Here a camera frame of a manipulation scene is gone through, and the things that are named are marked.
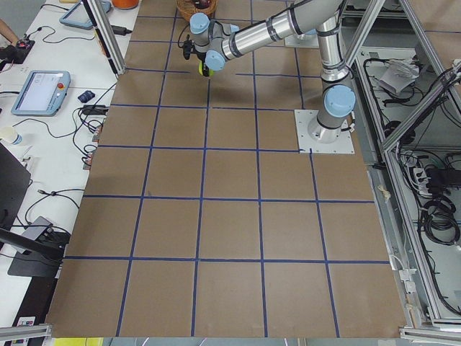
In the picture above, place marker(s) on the wicker basket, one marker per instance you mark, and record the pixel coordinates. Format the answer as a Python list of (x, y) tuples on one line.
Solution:
[(187, 8)]

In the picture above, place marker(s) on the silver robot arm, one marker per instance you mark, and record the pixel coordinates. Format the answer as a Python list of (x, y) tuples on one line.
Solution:
[(216, 43)]

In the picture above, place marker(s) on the green apple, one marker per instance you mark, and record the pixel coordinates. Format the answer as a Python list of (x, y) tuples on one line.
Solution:
[(211, 71)]

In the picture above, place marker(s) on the teach pendant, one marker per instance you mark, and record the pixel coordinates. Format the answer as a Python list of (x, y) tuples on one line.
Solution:
[(42, 94), (77, 16)]

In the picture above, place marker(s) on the orange bucket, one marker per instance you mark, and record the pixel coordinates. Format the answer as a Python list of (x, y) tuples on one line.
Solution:
[(125, 4)]

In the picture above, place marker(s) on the dark red apple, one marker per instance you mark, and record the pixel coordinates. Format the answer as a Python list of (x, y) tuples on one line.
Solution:
[(202, 4)]

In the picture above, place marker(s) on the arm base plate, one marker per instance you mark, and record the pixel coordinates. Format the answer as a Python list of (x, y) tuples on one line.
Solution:
[(302, 41), (314, 139)]

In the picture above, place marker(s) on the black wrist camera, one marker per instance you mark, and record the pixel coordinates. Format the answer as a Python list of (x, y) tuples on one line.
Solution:
[(187, 48)]

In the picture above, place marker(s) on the near teach pendant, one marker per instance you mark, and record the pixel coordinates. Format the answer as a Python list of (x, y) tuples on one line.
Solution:
[(42, 94)]

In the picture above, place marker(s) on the far teach pendant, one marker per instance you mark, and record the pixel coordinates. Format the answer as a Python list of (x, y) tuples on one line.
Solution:
[(77, 16)]

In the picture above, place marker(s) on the black power adapter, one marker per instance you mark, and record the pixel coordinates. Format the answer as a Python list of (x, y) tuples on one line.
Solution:
[(118, 30)]

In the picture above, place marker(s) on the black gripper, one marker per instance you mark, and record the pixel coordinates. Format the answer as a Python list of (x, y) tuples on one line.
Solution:
[(202, 58)]

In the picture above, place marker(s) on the black monitor stand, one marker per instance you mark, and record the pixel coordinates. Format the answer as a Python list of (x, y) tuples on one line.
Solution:
[(40, 248)]

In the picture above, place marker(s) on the aluminium frame post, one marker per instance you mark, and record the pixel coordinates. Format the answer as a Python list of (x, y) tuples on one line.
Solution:
[(105, 35)]

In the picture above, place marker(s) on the paper cup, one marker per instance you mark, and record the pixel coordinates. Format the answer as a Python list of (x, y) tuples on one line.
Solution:
[(10, 135)]

